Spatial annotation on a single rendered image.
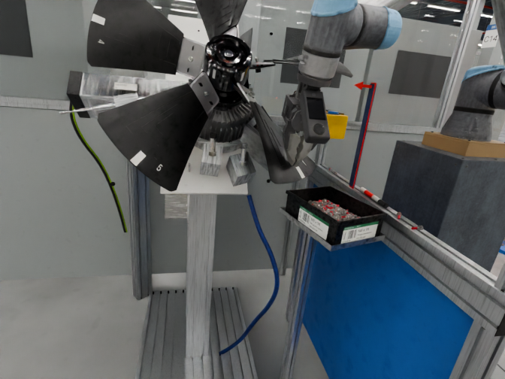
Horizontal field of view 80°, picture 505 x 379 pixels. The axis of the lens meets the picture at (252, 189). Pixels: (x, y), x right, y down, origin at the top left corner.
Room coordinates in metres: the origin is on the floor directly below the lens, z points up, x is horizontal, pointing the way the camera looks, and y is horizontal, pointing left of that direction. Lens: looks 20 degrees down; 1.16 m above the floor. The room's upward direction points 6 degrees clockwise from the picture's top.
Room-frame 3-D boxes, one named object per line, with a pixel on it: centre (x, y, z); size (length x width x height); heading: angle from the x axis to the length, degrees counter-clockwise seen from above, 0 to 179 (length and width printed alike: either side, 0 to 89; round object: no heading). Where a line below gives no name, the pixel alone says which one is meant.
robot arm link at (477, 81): (1.08, -0.73, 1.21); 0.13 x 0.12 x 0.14; 26
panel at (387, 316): (0.87, -0.36, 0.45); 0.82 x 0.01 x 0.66; 14
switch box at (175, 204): (1.16, 0.31, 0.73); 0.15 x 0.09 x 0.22; 14
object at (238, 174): (0.88, 0.04, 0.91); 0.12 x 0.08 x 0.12; 14
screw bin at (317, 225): (0.77, -0.22, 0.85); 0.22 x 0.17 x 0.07; 30
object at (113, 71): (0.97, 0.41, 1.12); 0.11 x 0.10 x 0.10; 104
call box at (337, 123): (1.26, -0.27, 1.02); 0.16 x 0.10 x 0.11; 14
